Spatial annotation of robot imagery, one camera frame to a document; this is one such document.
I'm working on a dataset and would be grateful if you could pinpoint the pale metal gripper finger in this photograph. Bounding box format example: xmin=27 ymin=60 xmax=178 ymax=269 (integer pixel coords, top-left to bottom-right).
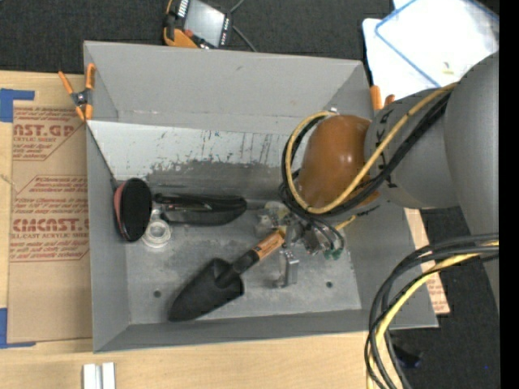
xmin=278 ymin=249 xmax=302 ymax=289
xmin=254 ymin=211 xmax=285 ymax=238

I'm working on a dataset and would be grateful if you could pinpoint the black oval disc red rim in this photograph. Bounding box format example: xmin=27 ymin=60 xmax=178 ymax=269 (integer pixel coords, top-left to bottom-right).
xmin=113 ymin=177 xmax=154 ymax=243

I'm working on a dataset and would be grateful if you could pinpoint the grey metal bin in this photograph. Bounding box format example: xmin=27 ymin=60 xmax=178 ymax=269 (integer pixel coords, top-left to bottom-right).
xmin=83 ymin=41 xmax=440 ymax=354

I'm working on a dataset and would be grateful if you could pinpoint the brown cardboard board red print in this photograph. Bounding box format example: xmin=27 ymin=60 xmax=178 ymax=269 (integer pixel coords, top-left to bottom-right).
xmin=0 ymin=70 xmax=452 ymax=350

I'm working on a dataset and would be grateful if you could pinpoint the black trowel orange handle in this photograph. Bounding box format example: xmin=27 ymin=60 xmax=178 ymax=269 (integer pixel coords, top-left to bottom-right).
xmin=167 ymin=229 xmax=286 ymax=323

